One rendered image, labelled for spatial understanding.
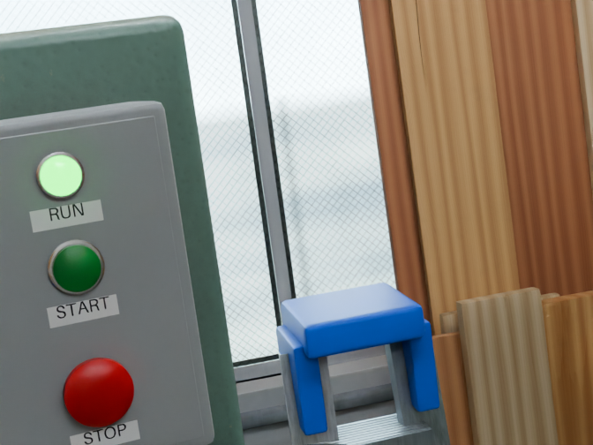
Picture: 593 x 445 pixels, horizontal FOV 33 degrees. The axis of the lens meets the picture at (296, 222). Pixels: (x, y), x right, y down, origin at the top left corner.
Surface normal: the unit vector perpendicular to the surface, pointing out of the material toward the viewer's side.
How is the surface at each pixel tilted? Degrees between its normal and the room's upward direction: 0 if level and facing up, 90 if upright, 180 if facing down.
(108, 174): 90
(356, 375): 90
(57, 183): 93
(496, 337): 86
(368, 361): 0
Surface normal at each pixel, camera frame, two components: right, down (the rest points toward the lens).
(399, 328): 0.22, 0.14
